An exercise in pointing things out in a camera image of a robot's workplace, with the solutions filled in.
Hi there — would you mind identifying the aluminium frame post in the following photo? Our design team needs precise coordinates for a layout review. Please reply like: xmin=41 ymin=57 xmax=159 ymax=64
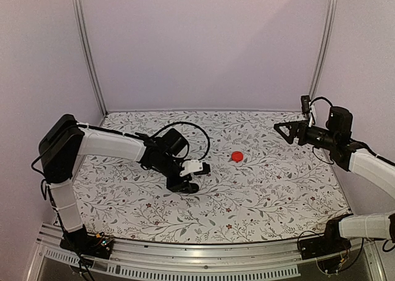
xmin=309 ymin=0 xmax=338 ymax=98
xmin=72 ymin=0 xmax=108 ymax=116

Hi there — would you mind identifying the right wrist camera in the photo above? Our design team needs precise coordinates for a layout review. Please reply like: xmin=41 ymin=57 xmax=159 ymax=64
xmin=301 ymin=95 xmax=316 ymax=127

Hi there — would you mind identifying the left aluminium frame post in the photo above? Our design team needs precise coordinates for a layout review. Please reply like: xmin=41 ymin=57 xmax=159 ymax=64
xmin=72 ymin=0 xmax=108 ymax=116

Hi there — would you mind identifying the red earbud charging case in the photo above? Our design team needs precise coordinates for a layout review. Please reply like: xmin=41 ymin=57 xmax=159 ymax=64
xmin=231 ymin=151 xmax=244 ymax=162

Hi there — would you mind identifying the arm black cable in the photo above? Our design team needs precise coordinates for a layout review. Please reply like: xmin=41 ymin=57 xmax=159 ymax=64
xmin=152 ymin=121 xmax=211 ymax=161
xmin=308 ymin=96 xmax=336 ymax=166

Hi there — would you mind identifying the aluminium front rail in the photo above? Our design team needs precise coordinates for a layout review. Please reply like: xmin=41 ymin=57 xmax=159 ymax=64
xmin=25 ymin=225 xmax=390 ymax=280

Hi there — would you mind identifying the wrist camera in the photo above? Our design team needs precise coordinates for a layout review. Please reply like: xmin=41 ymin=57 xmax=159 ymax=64
xmin=301 ymin=95 xmax=316 ymax=127
xmin=180 ymin=160 xmax=211 ymax=177

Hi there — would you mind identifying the floral patterned table mat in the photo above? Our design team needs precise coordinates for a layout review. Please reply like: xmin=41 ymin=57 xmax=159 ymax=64
xmin=73 ymin=111 xmax=350 ymax=243

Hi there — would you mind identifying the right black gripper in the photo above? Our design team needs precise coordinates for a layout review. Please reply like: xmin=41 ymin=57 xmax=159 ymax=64
xmin=274 ymin=120 xmax=338 ymax=151

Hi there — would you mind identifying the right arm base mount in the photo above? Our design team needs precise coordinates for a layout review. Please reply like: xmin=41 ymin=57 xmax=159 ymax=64
xmin=297 ymin=219 xmax=351 ymax=260

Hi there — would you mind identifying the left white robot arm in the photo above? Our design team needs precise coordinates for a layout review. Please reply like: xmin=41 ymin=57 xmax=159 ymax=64
xmin=31 ymin=114 xmax=204 ymax=253

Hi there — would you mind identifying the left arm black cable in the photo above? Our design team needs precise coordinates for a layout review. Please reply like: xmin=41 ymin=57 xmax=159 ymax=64
xmin=152 ymin=121 xmax=211 ymax=161

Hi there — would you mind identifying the right aluminium frame post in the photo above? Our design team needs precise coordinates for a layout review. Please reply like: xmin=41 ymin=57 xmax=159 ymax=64
xmin=309 ymin=0 xmax=338 ymax=98

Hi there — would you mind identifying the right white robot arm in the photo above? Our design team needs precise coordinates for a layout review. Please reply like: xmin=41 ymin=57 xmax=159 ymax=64
xmin=274 ymin=106 xmax=394 ymax=254

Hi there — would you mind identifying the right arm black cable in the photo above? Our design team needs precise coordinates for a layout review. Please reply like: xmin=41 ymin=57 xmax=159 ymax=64
xmin=308 ymin=96 xmax=336 ymax=166

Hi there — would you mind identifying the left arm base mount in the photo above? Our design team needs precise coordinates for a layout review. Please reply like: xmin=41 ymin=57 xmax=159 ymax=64
xmin=60 ymin=226 xmax=114 ymax=259

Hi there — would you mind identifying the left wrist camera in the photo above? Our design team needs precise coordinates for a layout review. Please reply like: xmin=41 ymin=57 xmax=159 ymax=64
xmin=180 ymin=160 xmax=211 ymax=177

